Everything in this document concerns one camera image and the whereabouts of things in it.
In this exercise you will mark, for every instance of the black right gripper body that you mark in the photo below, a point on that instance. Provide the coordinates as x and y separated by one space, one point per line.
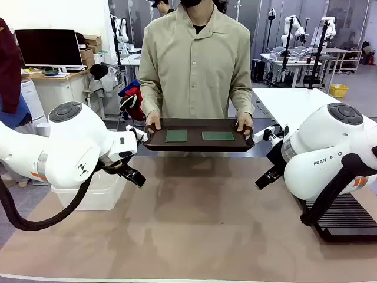
277 159

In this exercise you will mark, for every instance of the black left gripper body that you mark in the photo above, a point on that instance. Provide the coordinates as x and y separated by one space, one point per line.
116 168

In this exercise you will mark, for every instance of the small square green PCB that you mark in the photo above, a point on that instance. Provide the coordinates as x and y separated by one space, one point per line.
176 136

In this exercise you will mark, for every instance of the wide rectangular green PCB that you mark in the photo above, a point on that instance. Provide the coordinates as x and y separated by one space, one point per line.
218 136

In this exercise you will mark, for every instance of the dark brown serving tray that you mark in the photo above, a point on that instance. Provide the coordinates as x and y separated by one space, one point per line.
194 144

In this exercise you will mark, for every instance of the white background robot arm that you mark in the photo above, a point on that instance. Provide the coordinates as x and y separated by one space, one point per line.
330 29
122 29
287 32

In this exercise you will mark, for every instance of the person's left forearm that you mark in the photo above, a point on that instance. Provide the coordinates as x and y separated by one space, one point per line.
242 97

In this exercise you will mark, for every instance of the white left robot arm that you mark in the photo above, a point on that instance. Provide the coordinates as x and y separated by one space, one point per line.
73 138

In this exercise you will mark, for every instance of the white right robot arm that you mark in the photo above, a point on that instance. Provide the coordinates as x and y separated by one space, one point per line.
321 141

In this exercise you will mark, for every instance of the person's right forearm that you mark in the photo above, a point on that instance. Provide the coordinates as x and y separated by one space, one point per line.
149 94

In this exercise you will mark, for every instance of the person's left hand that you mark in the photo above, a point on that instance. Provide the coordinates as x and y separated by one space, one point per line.
246 122

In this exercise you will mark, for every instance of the person's right hand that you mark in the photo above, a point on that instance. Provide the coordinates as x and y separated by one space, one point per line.
153 119

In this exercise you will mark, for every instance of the clear plastic storage box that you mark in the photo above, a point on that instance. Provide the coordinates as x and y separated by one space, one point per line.
100 194

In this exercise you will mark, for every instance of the red and blue jacket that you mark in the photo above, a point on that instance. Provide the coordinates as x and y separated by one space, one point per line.
132 100

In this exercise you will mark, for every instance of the white cylinder container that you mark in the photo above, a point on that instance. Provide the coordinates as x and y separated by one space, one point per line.
43 129

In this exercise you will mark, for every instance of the white garment on stand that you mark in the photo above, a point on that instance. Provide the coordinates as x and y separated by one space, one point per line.
106 84

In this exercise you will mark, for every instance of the black slotted PCB rack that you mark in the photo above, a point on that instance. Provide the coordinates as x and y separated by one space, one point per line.
344 218

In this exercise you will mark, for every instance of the black computer tower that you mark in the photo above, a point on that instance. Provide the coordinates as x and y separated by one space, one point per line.
259 70

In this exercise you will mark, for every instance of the yellow plastic crate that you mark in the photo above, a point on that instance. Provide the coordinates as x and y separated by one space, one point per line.
338 90

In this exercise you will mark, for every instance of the white desk cabinet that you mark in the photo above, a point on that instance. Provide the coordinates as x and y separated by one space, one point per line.
59 91

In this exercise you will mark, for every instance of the white background workbench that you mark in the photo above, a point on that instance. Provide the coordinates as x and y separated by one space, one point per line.
279 63

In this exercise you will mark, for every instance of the black cap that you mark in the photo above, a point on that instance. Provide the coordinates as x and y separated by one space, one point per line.
98 70

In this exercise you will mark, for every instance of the white air purifier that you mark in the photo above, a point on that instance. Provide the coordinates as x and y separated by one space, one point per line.
31 100

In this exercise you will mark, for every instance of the white background desk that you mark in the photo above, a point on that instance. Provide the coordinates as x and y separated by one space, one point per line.
131 60

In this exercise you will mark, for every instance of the black tripod stand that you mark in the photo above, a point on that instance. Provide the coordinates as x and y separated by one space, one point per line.
319 56

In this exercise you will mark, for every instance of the green bowl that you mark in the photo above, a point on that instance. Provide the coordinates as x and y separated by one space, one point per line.
50 72

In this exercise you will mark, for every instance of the wooden background table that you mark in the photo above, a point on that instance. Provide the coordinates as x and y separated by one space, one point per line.
344 56

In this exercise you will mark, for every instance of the person in beige shirt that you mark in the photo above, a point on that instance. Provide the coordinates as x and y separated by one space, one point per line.
194 65

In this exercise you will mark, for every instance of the large cardboard box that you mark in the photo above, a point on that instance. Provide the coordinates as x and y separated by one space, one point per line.
92 39

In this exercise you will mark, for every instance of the black computer monitor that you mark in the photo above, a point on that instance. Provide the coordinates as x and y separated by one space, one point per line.
48 47

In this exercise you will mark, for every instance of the background person in black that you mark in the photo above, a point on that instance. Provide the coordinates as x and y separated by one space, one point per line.
165 7

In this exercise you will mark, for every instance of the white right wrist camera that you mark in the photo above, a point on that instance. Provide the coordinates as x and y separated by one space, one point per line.
274 133

